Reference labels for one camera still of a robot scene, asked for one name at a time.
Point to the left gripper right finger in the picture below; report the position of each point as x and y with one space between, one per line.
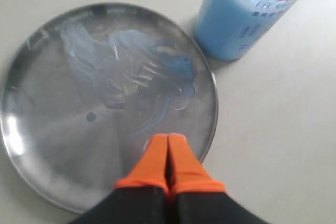
197 197

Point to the round stainless steel plate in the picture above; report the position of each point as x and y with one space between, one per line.
70 149

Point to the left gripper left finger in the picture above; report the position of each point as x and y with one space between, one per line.
140 196

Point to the blue soap smear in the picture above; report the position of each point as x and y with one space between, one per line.
131 72

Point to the blue pump lotion bottle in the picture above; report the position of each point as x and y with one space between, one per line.
226 29

